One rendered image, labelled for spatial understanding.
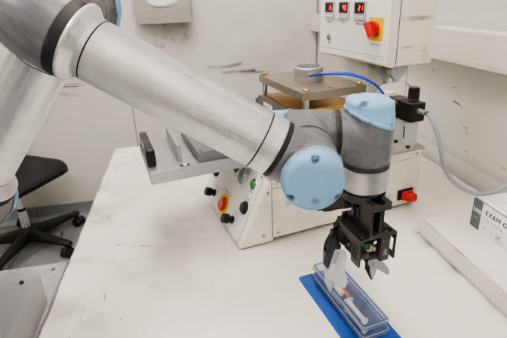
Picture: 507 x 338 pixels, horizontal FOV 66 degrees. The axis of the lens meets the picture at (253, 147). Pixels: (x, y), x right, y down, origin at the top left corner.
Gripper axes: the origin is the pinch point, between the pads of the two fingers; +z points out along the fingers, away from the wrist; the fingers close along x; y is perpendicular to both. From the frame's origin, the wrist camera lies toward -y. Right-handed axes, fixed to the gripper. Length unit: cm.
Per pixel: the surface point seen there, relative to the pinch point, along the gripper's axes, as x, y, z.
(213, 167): -17.1, -31.8, -12.8
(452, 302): 19.8, 6.4, 7.3
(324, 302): -3.2, -2.9, 7.4
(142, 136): -31, -46, -18
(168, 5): -2, -181, -45
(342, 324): -3.0, 3.2, 7.4
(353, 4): 26, -44, -47
